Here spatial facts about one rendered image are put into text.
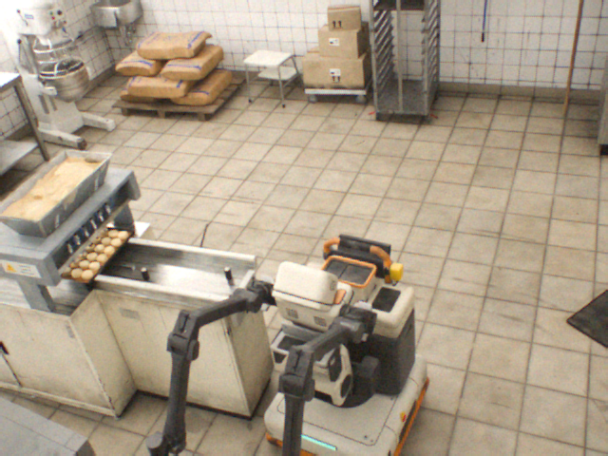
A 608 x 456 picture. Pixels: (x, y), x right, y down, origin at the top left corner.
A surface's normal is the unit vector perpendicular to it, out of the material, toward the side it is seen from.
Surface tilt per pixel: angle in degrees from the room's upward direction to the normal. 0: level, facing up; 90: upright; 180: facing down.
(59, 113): 90
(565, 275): 0
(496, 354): 0
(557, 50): 90
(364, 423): 0
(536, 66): 90
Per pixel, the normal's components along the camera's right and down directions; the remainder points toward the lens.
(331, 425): -0.11, -0.79
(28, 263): -0.33, 0.59
